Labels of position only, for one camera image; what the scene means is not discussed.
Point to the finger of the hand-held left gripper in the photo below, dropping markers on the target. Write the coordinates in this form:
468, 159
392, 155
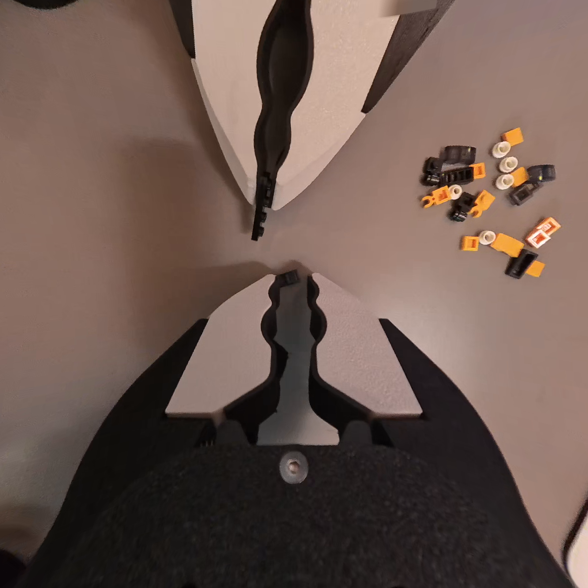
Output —
340, 78
225, 82

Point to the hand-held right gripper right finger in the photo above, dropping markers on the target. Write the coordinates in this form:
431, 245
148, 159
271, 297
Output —
363, 363

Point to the white rounded object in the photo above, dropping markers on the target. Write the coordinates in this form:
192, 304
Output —
579, 565

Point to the long black lego plate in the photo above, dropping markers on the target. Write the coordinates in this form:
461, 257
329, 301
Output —
262, 206

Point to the small black lego piece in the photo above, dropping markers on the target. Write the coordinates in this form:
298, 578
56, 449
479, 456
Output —
288, 277

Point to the pile of loose lego parts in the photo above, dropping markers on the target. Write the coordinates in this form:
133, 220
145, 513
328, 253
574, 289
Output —
505, 202

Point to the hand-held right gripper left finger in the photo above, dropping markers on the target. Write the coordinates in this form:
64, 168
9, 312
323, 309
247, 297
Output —
220, 358

